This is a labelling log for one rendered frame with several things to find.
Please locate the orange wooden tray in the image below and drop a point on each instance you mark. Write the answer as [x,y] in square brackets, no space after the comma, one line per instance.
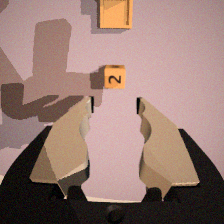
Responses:
[116,14]

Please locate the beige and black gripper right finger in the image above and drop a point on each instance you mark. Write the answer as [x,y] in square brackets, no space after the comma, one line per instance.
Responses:
[172,161]

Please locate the orange cube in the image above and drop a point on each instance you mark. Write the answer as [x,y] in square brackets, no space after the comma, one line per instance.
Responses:
[114,76]

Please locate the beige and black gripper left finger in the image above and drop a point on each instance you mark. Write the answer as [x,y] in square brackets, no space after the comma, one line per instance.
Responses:
[55,160]

